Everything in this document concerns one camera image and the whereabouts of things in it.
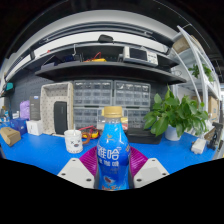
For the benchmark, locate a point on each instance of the white printed mug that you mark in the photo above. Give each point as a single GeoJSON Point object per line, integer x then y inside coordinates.
{"type": "Point", "coordinates": [73, 141]}

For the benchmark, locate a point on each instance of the green potted plant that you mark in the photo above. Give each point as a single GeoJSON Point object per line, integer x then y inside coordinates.
{"type": "Point", "coordinates": [173, 113]}

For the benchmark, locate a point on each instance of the brown cardboard box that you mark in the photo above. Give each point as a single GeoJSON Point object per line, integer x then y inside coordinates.
{"type": "Point", "coordinates": [10, 136]}

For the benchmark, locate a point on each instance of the white carton box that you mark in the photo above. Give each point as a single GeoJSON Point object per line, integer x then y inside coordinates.
{"type": "Point", "coordinates": [34, 127]}

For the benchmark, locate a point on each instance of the black flat case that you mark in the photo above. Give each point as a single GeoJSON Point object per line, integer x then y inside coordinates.
{"type": "Point", "coordinates": [145, 136]}

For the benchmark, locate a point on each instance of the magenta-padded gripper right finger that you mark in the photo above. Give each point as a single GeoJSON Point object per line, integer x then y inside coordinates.
{"type": "Point", "coordinates": [148, 171]}

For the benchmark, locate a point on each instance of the blue carton box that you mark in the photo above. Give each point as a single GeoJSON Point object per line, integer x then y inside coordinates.
{"type": "Point", "coordinates": [19, 125]}

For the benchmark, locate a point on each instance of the teal small object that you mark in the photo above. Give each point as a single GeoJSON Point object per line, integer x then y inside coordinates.
{"type": "Point", "coordinates": [9, 86]}

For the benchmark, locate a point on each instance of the yellow meter with red leads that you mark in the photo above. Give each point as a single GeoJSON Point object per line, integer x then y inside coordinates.
{"type": "Point", "coordinates": [96, 60]}

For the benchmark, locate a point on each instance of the black wall shelf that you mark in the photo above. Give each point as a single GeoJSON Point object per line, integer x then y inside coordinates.
{"type": "Point", "coordinates": [110, 68]}

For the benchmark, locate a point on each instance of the beige perforated tray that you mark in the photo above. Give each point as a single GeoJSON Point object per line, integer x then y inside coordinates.
{"type": "Point", "coordinates": [47, 106]}

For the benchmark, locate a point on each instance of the black rectangular speaker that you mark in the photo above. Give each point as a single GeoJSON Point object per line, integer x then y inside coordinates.
{"type": "Point", "coordinates": [60, 118]}

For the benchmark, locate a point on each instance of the small white adapter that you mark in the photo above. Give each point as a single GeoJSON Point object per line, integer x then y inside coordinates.
{"type": "Point", "coordinates": [199, 146]}

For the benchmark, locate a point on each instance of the blue drink bottle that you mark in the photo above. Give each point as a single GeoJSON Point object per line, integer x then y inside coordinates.
{"type": "Point", "coordinates": [113, 156]}

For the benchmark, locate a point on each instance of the white shelf unit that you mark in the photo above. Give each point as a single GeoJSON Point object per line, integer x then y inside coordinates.
{"type": "Point", "coordinates": [203, 80]}

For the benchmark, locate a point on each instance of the dark grey upright box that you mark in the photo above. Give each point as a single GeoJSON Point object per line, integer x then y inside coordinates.
{"type": "Point", "coordinates": [35, 108]}

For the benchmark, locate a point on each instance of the grey small-parts drawer cabinet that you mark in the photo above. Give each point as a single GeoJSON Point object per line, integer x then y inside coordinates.
{"type": "Point", "coordinates": [93, 93]}
{"type": "Point", "coordinates": [132, 94]}
{"type": "Point", "coordinates": [85, 117]}
{"type": "Point", "coordinates": [136, 117]}

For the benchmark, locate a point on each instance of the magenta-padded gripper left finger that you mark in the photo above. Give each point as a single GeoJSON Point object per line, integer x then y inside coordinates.
{"type": "Point", "coordinates": [78, 171]}

